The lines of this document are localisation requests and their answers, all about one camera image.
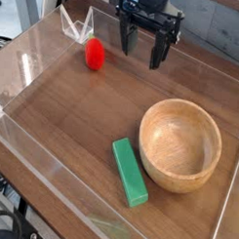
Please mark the red strawberry toy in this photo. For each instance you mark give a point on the red strawberry toy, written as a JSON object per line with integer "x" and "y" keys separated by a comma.
{"x": 94, "y": 53}

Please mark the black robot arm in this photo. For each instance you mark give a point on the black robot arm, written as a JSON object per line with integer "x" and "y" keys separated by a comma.
{"x": 158, "y": 17}

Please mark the clear acrylic tray walls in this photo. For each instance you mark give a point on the clear acrylic tray walls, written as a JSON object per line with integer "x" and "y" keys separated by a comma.
{"x": 59, "y": 119}

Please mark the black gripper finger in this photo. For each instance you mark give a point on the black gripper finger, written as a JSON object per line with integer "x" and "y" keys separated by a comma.
{"x": 161, "y": 48}
{"x": 129, "y": 34}

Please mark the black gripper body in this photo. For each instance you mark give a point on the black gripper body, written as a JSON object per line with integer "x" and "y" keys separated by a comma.
{"x": 153, "y": 15}

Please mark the green rectangular block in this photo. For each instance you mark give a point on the green rectangular block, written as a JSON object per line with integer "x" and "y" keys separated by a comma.
{"x": 130, "y": 174}

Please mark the wooden bowl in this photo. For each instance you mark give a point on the wooden bowl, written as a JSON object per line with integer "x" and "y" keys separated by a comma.
{"x": 179, "y": 145}

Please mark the black table clamp bracket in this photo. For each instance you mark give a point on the black table clamp bracket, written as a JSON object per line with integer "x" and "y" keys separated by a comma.
{"x": 28, "y": 230}

